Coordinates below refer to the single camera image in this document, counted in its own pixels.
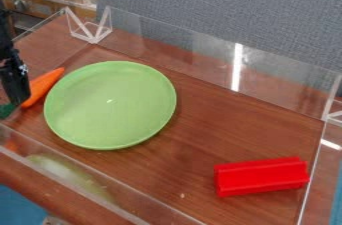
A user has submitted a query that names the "red plastic block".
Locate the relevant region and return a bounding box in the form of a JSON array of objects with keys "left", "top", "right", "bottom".
[{"left": 214, "top": 157, "right": 310, "bottom": 197}]

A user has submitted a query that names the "clear acrylic enclosure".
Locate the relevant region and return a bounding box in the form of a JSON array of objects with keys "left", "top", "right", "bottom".
[{"left": 0, "top": 9, "right": 342, "bottom": 225}]

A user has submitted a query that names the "orange toy carrot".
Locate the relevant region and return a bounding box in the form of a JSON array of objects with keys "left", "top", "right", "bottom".
[{"left": 0, "top": 66, "right": 67, "bottom": 120}]

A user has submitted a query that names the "green plastic plate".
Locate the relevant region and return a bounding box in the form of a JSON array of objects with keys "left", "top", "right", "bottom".
[{"left": 44, "top": 61, "right": 176, "bottom": 150}]

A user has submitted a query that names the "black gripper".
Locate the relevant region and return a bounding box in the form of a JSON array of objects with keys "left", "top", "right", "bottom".
[{"left": 0, "top": 0, "right": 31, "bottom": 106}]

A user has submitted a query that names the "wooden shelf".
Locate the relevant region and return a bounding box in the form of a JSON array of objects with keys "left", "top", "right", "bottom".
[{"left": 1, "top": 0, "right": 96, "bottom": 18}]

